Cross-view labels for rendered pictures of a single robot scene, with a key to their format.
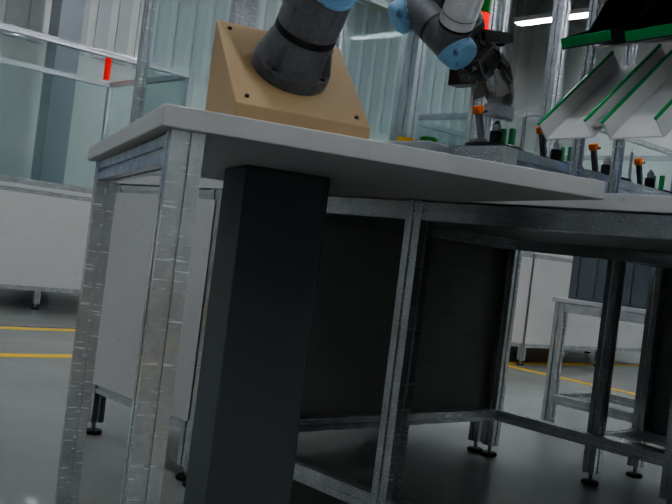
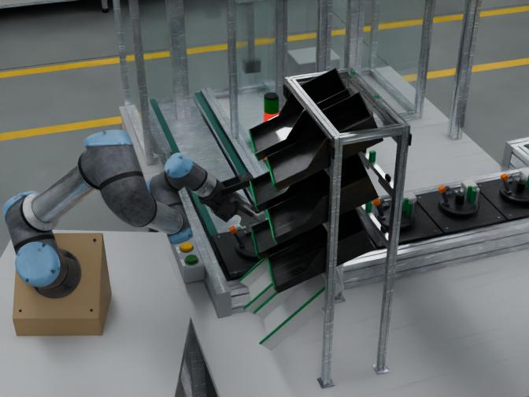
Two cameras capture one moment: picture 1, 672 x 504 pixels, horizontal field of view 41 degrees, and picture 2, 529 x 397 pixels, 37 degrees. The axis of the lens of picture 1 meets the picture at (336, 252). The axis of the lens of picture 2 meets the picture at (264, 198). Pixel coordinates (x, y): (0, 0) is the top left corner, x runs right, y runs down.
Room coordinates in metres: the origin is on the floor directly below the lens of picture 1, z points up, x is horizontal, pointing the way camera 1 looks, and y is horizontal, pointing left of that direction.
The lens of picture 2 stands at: (0.23, -1.25, 2.55)
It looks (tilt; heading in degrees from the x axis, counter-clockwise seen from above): 34 degrees down; 25
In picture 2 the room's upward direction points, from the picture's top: 1 degrees counter-clockwise
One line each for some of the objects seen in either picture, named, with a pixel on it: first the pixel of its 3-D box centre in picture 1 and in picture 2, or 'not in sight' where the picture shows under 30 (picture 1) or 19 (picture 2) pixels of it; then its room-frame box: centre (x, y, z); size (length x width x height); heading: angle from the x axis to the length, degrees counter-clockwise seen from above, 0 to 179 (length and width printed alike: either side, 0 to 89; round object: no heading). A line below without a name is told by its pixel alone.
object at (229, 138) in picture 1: (302, 169); (80, 318); (1.69, 0.08, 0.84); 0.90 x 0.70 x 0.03; 22
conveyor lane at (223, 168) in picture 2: not in sight; (238, 212); (2.33, -0.15, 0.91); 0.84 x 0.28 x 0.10; 43
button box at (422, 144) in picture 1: (403, 156); (186, 255); (2.01, -0.13, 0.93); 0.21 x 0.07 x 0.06; 43
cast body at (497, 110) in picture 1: (502, 104); (258, 217); (2.10, -0.35, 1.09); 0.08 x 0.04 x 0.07; 133
